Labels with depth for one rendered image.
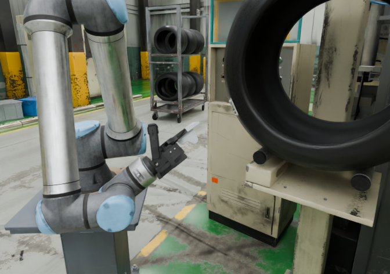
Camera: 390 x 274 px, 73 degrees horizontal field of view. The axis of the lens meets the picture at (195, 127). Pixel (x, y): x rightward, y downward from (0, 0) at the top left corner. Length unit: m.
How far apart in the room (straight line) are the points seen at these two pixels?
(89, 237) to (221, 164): 0.94
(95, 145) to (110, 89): 0.31
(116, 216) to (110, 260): 0.68
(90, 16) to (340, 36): 0.84
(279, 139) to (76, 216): 0.58
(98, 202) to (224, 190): 1.27
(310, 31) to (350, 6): 8.98
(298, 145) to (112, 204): 0.52
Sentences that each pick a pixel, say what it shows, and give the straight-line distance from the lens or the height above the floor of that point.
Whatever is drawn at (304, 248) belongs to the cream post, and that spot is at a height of 0.35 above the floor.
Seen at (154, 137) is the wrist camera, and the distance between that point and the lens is 0.83.
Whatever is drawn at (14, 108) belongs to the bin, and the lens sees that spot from 5.92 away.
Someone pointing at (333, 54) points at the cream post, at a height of 1.22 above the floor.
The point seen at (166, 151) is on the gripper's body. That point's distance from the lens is 0.82.
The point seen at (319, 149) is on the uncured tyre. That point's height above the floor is 0.98.
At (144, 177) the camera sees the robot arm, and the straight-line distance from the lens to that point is 0.82.
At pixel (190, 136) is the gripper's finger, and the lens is 0.83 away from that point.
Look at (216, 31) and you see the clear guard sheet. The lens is 1.75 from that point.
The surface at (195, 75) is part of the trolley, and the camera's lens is 5.37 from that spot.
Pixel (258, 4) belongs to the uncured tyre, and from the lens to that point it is 0.81.
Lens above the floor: 1.23
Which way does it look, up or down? 16 degrees down
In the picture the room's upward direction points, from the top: straight up
